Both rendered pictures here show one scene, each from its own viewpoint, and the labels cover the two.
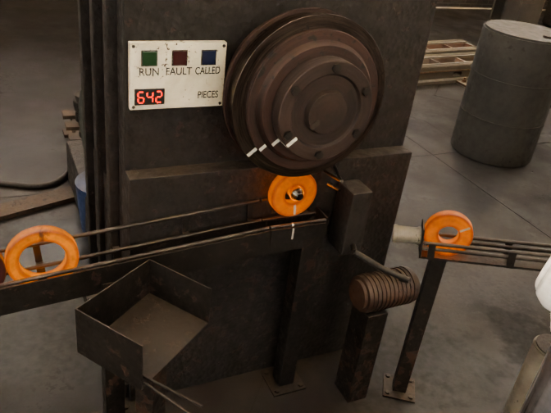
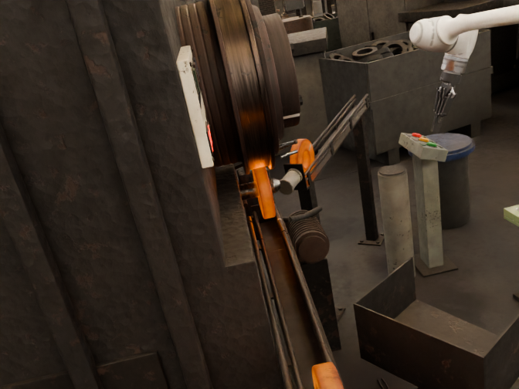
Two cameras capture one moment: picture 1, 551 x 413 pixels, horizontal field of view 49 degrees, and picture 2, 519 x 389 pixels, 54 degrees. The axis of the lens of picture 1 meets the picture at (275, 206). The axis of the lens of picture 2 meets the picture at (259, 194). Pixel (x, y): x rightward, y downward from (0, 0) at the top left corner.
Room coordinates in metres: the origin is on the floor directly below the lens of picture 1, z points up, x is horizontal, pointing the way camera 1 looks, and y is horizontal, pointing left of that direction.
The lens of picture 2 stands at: (1.08, 1.12, 1.33)
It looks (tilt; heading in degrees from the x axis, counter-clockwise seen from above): 22 degrees down; 296
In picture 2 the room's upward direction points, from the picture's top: 12 degrees counter-clockwise
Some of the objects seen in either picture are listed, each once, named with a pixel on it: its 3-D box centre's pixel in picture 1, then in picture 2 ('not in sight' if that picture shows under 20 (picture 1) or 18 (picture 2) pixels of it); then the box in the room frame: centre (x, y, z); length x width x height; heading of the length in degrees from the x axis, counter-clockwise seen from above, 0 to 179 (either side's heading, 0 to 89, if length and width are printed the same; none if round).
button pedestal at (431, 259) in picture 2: not in sight; (428, 203); (1.30, -0.99, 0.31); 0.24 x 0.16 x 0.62; 118
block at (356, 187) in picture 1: (348, 216); (258, 201); (1.75, -0.25, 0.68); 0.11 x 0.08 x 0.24; 28
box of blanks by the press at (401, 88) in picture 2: not in sight; (398, 91); (1.66, -2.81, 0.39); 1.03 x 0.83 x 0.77; 43
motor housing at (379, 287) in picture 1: (372, 334); (314, 282); (1.67, -0.40, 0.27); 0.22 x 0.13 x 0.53; 118
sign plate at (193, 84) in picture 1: (178, 74); (196, 101); (1.57, 0.30, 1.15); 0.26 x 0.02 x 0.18; 118
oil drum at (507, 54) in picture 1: (508, 93); not in sight; (4.19, -1.51, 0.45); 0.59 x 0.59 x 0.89
